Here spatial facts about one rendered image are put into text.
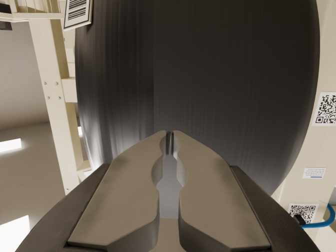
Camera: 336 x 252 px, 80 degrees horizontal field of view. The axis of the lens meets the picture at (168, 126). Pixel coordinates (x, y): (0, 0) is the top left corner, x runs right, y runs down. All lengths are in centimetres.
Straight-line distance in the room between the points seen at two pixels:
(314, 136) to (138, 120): 43
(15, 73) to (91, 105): 812
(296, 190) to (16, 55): 819
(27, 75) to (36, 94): 65
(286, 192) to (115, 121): 49
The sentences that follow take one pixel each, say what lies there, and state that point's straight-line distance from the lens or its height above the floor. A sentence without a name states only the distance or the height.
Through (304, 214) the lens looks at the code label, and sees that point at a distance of 69.
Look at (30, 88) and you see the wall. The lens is 842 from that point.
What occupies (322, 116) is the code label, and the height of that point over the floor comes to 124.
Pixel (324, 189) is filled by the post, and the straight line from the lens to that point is 66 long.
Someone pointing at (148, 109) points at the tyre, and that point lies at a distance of 22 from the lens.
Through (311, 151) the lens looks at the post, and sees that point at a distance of 58.
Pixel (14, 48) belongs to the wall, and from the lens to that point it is 832.
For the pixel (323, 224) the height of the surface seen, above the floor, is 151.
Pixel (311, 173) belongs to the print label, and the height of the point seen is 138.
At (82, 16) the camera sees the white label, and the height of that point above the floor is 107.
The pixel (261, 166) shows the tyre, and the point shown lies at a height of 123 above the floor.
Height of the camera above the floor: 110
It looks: 21 degrees up
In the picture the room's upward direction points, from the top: 180 degrees counter-clockwise
